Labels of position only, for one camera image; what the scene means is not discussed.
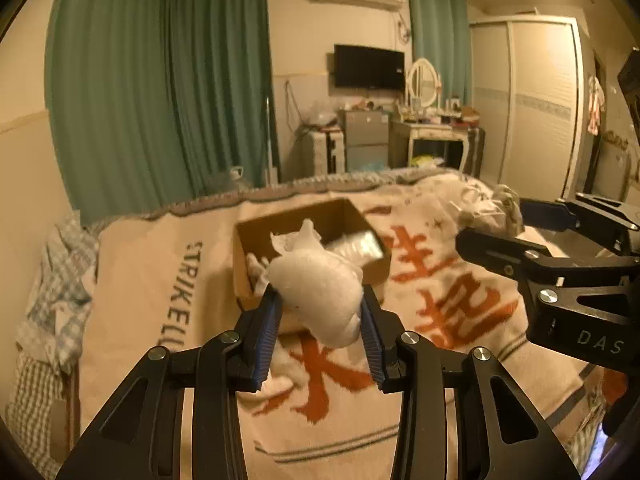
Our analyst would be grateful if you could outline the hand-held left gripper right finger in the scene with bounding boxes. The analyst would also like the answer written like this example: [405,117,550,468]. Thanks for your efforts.
[357,285,584,480]

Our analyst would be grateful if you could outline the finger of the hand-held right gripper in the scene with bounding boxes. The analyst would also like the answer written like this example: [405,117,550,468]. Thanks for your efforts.
[519,192,640,261]
[456,228,640,367]

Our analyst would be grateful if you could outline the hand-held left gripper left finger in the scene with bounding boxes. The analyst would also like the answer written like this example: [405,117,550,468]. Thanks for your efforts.
[55,284,286,480]

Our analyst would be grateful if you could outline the white soft cloth bundle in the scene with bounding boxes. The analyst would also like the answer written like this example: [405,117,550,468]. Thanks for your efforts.
[266,219,367,349]

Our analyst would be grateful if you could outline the brown cardboard box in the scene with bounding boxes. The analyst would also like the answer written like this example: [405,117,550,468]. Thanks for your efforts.
[232,198,392,336]

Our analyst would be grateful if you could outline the pile of light clothes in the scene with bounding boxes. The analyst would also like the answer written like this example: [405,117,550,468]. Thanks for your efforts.
[449,182,526,237]

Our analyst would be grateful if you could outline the white garments in box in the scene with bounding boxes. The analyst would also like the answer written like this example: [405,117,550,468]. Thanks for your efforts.
[246,231,301,295]

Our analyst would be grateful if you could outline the white carved furniture panel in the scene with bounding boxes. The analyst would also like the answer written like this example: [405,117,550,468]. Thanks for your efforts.
[596,129,640,203]

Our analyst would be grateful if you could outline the clear plastic bag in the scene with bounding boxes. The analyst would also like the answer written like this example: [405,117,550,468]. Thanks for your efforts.
[326,231,387,264]

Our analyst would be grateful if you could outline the cream printed blanket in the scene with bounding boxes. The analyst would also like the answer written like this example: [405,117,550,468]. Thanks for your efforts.
[79,172,632,467]

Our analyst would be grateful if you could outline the white sliding wardrobe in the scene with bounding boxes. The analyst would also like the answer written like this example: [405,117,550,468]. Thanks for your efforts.
[468,14,589,202]

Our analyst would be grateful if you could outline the hanging pink white cloth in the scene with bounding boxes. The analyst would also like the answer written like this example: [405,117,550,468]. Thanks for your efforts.
[585,75,604,136]

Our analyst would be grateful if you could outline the white dressing table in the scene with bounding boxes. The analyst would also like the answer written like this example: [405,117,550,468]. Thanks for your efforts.
[389,119,486,177]

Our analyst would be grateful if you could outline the clutter of toiletries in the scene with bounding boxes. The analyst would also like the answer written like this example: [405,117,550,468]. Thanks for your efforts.
[394,97,482,129]

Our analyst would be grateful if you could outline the grey mini fridge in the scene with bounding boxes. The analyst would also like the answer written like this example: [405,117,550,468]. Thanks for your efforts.
[338,109,392,174]

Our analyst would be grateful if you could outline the white oval mirror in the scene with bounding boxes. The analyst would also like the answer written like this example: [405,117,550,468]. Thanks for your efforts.
[405,57,444,112]

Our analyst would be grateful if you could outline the white pole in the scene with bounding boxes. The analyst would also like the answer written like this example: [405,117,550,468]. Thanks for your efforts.
[264,94,282,187]

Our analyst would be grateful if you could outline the white black storage case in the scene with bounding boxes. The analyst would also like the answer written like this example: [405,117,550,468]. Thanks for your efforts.
[299,127,347,179]

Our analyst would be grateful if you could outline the narrow green curtain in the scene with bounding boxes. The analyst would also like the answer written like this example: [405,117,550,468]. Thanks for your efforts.
[405,0,474,112]

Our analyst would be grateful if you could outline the blue white plaid cloth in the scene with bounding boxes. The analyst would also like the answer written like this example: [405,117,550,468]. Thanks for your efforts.
[15,211,100,373]

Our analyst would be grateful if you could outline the translucent plastic bag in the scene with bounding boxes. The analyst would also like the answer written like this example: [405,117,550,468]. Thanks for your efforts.
[302,97,342,129]

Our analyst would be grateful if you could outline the brown checked bed sheet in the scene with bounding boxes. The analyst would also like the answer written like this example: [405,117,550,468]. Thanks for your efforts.
[4,347,82,458]

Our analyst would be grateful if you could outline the wide green curtain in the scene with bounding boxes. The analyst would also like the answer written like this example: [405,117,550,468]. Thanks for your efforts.
[44,0,175,227]

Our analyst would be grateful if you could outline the black wall television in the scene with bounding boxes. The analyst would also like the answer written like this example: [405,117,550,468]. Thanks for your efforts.
[333,44,406,90]

